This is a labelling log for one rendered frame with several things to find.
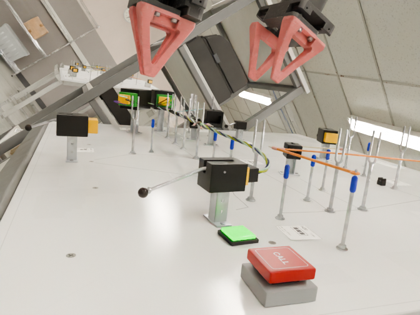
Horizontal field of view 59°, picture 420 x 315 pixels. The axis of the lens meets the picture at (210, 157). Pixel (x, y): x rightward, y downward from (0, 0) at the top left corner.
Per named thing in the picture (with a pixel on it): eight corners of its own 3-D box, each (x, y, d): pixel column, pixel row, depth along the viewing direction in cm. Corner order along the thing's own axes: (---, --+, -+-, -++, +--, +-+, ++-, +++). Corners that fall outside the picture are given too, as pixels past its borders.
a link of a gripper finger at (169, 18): (162, 81, 50) (179, 12, 49) (180, 85, 44) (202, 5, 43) (112, 67, 47) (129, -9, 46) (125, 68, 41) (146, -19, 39)
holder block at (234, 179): (196, 184, 53) (199, 157, 52) (230, 182, 56) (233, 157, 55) (209, 193, 50) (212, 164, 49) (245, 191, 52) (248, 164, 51)
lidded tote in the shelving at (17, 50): (-13, 32, 626) (5, 22, 631) (-9, 32, 663) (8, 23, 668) (11, 64, 652) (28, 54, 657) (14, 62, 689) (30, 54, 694)
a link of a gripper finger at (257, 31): (259, 90, 57) (287, 36, 57) (288, 93, 51) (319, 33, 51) (226, 66, 54) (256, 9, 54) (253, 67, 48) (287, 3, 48)
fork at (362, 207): (370, 211, 65) (385, 131, 62) (362, 211, 65) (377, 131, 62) (362, 207, 67) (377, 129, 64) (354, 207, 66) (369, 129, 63)
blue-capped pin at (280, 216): (272, 217, 58) (280, 163, 56) (280, 216, 58) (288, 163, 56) (279, 220, 56) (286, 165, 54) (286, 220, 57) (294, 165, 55)
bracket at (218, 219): (202, 215, 55) (205, 183, 54) (217, 214, 56) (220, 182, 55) (216, 227, 51) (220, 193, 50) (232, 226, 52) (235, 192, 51)
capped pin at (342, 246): (334, 248, 48) (348, 168, 46) (338, 245, 49) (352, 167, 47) (345, 252, 47) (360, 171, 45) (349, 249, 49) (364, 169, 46)
